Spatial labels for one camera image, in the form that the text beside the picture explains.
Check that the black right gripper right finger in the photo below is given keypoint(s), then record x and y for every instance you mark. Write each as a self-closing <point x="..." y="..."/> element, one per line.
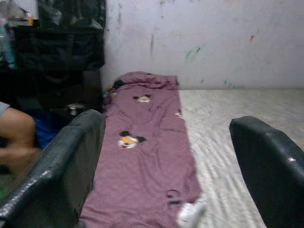
<point x="273" y="175"/>

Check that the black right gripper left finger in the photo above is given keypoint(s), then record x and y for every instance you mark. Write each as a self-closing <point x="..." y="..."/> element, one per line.
<point x="52" y="175"/>

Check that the white sock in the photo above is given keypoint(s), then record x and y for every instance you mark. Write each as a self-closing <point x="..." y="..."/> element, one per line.
<point x="190" y="213"/>

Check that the black duffel bag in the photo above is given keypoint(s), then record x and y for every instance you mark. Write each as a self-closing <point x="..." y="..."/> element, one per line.
<point x="59" y="50"/>

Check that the pink cartoon mouse blanket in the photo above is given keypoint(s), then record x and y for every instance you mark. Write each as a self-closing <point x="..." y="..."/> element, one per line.
<point x="147" y="161"/>

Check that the blue cloth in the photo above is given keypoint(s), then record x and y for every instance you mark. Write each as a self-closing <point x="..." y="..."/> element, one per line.
<point x="45" y="135"/>

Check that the white quilted mattress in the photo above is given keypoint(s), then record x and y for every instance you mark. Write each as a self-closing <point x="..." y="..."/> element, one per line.
<point x="237" y="147"/>

